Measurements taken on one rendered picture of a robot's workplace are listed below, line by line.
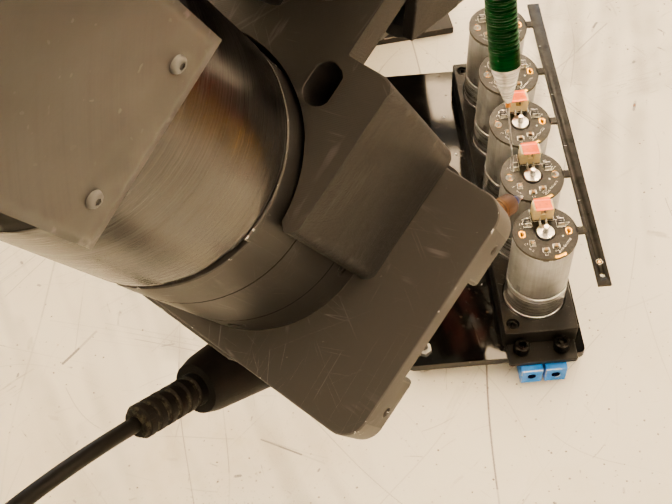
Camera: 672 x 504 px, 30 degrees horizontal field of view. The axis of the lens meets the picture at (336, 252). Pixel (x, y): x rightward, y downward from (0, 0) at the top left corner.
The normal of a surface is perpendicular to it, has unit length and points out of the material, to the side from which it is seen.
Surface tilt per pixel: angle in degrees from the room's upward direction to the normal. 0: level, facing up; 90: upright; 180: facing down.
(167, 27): 90
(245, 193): 87
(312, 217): 90
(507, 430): 0
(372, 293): 29
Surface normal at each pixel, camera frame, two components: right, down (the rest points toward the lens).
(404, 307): -0.33, -0.21
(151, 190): 0.62, 0.69
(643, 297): -0.02, -0.58
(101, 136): 0.79, 0.49
